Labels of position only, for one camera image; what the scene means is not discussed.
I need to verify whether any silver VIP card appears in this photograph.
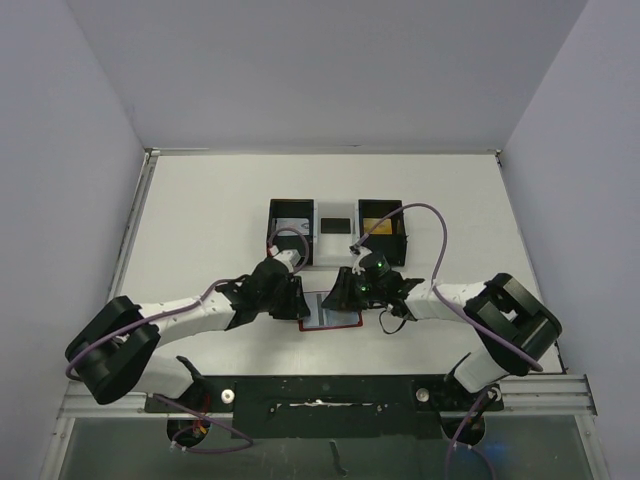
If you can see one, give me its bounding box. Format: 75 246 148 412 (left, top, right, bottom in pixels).
319 309 361 328

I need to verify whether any red leather card holder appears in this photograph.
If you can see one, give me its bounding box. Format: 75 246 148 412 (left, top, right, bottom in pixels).
298 291 363 332

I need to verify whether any silver magnetic stripe card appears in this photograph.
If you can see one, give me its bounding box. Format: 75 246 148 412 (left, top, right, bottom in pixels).
275 217 311 236

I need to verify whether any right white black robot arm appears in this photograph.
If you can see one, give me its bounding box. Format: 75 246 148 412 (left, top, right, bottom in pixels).
322 254 562 409

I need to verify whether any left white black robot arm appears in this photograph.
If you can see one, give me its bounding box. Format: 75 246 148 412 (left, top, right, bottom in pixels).
65 257 310 411

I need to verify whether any gold VIP card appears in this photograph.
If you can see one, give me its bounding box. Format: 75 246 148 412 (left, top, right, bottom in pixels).
363 218 393 235

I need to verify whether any black card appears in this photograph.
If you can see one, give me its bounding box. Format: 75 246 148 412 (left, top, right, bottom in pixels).
320 217 351 235

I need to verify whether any right black bin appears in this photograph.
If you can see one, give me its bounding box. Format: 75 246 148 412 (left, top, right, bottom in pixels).
357 199 407 267

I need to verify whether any black bin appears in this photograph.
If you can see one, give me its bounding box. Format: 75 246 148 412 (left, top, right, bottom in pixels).
267 199 316 266
357 199 407 267

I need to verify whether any white middle bin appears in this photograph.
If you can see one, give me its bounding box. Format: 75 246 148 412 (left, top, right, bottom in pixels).
313 199 357 269

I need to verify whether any left black bin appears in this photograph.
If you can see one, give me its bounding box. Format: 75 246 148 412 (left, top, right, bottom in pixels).
267 199 316 266

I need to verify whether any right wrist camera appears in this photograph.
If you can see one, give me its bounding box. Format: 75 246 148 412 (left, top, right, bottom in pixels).
352 250 391 279

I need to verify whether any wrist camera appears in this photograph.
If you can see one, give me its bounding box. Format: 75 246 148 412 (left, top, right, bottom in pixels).
352 250 391 279
268 246 305 274

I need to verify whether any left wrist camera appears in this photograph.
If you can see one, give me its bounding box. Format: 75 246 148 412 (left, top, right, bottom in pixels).
268 246 305 274

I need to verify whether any short black cable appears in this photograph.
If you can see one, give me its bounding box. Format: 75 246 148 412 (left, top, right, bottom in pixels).
378 308 409 335

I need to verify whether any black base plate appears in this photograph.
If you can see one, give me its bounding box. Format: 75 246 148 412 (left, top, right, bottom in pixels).
144 374 504 440

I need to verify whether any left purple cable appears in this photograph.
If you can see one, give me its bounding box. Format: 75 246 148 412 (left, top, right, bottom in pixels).
65 227 309 455

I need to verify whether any aluminium left rail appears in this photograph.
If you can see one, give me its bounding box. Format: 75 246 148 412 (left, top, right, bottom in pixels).
106 148 160 302

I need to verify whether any aluminium rail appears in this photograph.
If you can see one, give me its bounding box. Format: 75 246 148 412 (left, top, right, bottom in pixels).
59 374 597 418
106 148 160 302

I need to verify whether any aluminium front rail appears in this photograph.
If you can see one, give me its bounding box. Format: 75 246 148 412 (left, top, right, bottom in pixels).
59 374 597 418

